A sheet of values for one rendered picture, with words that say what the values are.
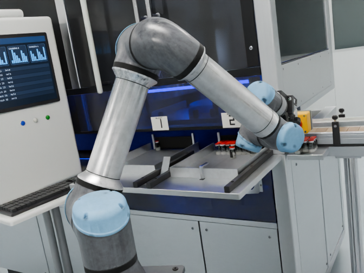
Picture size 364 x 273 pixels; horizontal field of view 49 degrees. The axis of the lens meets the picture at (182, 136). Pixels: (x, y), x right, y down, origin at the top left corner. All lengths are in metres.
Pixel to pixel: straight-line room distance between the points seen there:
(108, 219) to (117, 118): 0.25
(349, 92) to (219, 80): 5.27
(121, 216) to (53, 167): 1.10
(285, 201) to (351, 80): 4.62
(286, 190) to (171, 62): 0.86
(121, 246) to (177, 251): 1.09
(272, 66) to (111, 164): 0.75
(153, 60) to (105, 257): 0.42
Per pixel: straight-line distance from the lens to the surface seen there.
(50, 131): 1.91
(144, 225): 1.98
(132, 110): 0.97
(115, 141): 0.96
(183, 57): 0.87
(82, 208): 0.86
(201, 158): 1.60
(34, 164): 1.87
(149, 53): 0.88
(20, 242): 2.77
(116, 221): 0.84
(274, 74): 1.48
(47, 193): 1.73
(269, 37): 1.48
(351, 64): 6.09
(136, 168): 1.53
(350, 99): 6.15
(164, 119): 1.72
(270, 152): 1.51
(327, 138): 1.59
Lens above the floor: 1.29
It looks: 11 degrees down
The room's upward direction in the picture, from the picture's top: 9 degrees counter-clockwise
